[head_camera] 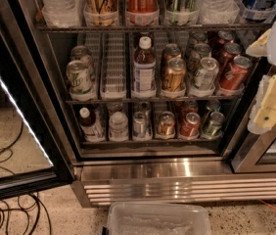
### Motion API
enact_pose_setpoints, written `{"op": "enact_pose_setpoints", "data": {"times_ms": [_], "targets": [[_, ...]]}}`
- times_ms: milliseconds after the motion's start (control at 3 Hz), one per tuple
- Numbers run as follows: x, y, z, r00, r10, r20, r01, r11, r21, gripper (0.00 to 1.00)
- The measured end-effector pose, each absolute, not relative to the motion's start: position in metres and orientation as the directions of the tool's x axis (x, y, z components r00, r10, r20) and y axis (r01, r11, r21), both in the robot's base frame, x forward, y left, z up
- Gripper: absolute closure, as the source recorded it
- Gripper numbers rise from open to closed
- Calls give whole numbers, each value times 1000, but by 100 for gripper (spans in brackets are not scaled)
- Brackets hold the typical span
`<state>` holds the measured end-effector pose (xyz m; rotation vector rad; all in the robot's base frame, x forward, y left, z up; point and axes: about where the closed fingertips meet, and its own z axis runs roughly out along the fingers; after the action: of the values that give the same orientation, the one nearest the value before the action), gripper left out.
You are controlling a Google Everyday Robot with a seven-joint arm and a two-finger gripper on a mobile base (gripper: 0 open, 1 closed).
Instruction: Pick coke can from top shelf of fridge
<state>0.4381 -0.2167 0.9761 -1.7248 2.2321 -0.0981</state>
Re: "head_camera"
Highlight juice bottle bottom shelf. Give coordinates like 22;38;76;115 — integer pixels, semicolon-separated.
79;107;105;142

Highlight clear plastic bin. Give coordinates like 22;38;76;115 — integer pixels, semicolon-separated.
102;202;211;235

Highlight silver can rear middle shelf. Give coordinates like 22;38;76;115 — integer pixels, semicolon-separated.
187;32;207;49

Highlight green 7up can rear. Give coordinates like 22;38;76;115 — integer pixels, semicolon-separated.
70;45;95;80

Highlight black floor cables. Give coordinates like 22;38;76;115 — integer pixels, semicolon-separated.
0;119;53;235

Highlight red can bottom shelf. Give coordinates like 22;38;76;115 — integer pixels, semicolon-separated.
179;113;201;138

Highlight clear water bottle top left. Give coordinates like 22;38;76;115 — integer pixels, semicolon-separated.
42;0;81;28

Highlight green 7up can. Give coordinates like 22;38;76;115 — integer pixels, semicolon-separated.
67;60;92;94
70;45;95;80

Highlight silver can bottom shelf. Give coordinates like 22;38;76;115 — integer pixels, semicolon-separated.
133;112;147;138

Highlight gold tall can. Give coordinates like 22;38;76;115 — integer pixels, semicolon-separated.
84;0;118;26

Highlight red can shelf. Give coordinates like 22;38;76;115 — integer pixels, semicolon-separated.
179;113;201;138
219;56;252;90
217;42;242;72
212;30;235;50

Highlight red can front middle shelf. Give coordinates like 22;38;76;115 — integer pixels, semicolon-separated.
219;56;252;90

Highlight stainless steel fridge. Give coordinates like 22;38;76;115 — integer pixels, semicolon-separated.
0;0;276;207

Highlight gold can rear middle shelf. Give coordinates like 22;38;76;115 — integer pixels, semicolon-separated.
161;43;182;66

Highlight silver can front middle shelf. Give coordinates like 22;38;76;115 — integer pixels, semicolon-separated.
192;57;219;91

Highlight green can bottom shelf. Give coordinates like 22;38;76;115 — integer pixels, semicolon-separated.
203;112;225;139

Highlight clear water bottle top right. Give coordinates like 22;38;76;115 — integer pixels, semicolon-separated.
197;0;239;24

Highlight green 7up can front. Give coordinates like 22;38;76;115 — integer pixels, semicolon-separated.
67;60;92;94

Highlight black glass fridge door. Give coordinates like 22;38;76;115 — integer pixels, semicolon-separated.
0;0;73;201

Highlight silver can shelf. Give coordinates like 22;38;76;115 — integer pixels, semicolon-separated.
133;112;147;138
188;43;211;71
192;57;219;91
187;32;207;49

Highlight gold can front middle shelf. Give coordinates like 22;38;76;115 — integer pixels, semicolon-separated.
161;58;187;92

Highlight empty white plastic tray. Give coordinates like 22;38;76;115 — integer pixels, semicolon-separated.
100;33;126;100

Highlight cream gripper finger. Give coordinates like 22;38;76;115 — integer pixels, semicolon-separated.
246;29;271;57
248;74;276;134

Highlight red can rear middle shelf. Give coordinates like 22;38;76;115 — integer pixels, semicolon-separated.
212;30;235;50

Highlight gold can shelf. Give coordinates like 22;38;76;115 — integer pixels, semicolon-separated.
157;111;175;137
161;58;187;92
161;43;182;66

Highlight clear water bottle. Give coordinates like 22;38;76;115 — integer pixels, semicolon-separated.
197;0;239;24
42;0;81;28

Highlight gold can bottom shelf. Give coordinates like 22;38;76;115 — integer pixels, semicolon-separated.
157;111;175;137

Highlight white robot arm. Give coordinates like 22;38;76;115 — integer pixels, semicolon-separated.
247;21;276;134

